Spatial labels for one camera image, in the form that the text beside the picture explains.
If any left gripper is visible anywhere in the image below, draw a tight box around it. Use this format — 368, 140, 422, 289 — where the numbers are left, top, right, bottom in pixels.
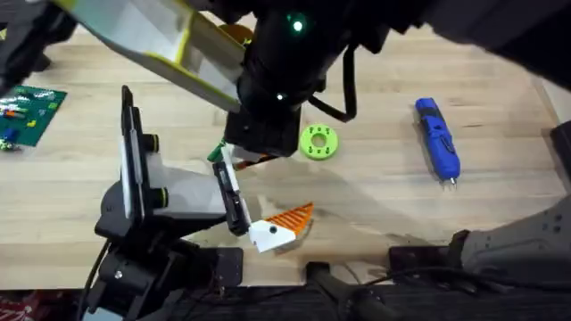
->
94, 132, 315, 254

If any blue electric screwdriver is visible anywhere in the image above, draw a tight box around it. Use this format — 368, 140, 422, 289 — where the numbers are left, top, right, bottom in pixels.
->
414, 96, 462, 187

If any green disc with holes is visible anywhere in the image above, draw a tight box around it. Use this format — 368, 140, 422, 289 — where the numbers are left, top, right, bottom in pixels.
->
298, 123, 340, 161

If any left wrist black plate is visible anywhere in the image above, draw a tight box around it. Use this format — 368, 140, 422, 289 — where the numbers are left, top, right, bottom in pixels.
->
118, 84, 146, 225

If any green board with toy blocks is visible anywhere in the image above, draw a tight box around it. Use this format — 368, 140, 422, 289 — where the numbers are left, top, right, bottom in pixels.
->
0, 84, 69, 152

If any red patterned cloth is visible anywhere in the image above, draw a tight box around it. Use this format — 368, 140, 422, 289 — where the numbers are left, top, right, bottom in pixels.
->
0, 289, 62, 321

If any black box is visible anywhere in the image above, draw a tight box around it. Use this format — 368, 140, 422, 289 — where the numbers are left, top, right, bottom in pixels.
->
549, 119, 571, 180

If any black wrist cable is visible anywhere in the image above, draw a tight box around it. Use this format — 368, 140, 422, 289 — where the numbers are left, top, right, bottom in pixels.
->
307, 43, 359, 124

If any thin black cable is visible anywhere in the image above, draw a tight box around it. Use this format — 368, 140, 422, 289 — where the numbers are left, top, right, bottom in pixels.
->
343, 262, 571, 293

